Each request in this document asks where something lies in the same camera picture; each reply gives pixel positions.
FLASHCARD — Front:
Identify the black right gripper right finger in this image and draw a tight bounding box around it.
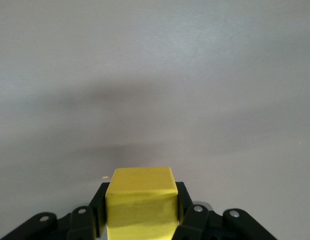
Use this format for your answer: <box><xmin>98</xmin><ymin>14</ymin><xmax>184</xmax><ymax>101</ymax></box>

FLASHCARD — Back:
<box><xmin>171</xmin><ymin>181</ymin><xmax>275</xmax><ymax>240</ymax></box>

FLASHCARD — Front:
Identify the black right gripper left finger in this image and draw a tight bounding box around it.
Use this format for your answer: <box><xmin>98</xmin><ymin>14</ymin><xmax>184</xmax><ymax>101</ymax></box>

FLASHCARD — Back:
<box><xmin>0</xmin><ymin>182</ymin><xmax>111</xmax><ymax>240</ymax></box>

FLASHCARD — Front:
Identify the yellow cube block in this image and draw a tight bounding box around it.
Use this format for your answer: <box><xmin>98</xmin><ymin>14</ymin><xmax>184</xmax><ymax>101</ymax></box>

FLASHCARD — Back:
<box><xmin>105</xmin><ymin>166</ymin><xmax>179</xmax><ymax>240</ymax></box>

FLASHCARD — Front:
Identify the brown table mat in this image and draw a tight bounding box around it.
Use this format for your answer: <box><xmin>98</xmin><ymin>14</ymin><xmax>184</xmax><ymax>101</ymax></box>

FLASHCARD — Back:
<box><xmin>0</xmin><ymin>0</ymin><xmax>310</xmax><ymax>240</ymax></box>

